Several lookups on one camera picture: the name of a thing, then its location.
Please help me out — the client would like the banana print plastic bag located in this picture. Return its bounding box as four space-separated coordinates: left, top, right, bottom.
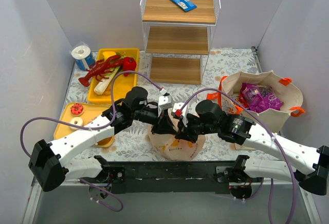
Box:
148 116 207 160

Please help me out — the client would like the red candy bag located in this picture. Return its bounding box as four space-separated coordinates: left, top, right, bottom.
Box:
231 92 249 110

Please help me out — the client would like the purple snack bag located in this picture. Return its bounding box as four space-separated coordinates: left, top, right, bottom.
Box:
240 83 284 113

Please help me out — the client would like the beige canvas tote bag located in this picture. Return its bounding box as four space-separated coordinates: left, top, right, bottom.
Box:
207 70 306 151

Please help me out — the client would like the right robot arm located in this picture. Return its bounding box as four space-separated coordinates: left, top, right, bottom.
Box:
172 100 328 196

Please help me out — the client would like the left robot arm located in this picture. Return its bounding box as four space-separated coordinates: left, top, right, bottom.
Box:
28 87 176 192

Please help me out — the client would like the red bell pepper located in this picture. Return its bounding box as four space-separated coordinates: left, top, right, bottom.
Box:
122 57 137 71

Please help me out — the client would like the white leek stalk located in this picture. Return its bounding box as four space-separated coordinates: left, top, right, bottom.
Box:
94 66 122 95

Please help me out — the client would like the yellow flat tray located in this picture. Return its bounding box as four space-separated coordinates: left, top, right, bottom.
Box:
53 102 116 147

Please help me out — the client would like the red toy lobster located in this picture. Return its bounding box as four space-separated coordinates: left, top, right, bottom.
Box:
79 54 123 87

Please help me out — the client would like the red frosted donut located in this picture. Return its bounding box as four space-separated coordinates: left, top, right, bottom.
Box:
70 103 84 116

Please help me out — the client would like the blue wrapped paper roll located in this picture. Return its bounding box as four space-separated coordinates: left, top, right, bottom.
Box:
70 42 96 71

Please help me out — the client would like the blue snack packet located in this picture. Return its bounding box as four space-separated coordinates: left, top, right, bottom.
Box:
170 0 197 12

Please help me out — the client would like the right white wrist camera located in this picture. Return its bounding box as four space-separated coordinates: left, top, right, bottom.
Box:
172 102 188 127

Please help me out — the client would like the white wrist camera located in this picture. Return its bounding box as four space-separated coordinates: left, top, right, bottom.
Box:
172 102 188 127
158 88 174 116

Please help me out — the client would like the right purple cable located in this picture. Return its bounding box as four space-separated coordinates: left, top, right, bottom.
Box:
181 88 298 224

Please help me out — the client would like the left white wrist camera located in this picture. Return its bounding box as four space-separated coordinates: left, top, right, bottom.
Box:
158 88 174 116

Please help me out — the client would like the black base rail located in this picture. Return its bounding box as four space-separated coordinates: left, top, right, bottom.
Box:
84 161 261 194

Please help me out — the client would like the white ring donut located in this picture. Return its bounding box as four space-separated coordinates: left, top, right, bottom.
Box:
70 117 84 130

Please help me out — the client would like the white wire wooden shelf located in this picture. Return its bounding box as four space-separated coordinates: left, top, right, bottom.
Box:
140 0 221 85

